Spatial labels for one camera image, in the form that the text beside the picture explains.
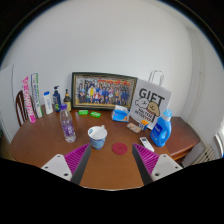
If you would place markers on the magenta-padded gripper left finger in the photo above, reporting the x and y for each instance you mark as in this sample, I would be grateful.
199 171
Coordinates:
55 166

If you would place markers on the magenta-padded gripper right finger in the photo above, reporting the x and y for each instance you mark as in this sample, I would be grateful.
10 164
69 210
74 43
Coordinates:
168 166

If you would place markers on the clear purple-capped water bottle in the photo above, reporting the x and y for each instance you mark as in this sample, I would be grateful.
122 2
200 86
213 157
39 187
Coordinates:
68 126

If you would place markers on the white remote control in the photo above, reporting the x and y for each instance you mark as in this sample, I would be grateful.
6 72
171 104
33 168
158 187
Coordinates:
146 144

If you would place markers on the brown wooden side table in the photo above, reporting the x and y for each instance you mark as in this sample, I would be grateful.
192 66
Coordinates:
181 135

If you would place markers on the blue detergent bottle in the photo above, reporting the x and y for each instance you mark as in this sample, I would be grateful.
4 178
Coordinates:
161 131

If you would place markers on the white radiator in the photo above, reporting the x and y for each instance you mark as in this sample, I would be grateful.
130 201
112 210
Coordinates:
207 154

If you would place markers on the colourful puzzle cube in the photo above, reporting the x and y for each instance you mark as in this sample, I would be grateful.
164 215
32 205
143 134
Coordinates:
144 124

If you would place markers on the blue patterned paper cup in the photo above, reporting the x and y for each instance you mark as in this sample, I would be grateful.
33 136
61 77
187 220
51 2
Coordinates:
97 138

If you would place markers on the flat round red coaster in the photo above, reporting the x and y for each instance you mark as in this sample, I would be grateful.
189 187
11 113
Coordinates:
119 148

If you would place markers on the small patterned snack packet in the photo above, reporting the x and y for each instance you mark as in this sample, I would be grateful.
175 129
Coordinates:
133 127

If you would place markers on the white lotion bottle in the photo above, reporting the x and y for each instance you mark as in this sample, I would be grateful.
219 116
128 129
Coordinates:
48 104

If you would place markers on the brown yellow-labelled pump bottle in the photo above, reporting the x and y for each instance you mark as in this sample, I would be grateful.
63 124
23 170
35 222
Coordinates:
67 101

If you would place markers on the brown wooden chair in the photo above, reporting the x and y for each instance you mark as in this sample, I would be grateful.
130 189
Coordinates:
20 110

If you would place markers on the dark blue pump bottle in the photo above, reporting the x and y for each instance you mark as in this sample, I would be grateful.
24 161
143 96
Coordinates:
57 100

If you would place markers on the long pink box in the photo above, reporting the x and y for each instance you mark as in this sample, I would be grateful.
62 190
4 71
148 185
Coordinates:
29 103

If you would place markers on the white paper gift bag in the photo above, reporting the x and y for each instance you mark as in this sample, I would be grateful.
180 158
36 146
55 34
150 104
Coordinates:
150 100

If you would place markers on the long green white box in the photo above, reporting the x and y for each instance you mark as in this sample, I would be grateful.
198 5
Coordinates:
37 96

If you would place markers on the framed group photo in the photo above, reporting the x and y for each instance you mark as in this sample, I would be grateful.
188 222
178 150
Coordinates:
103 90

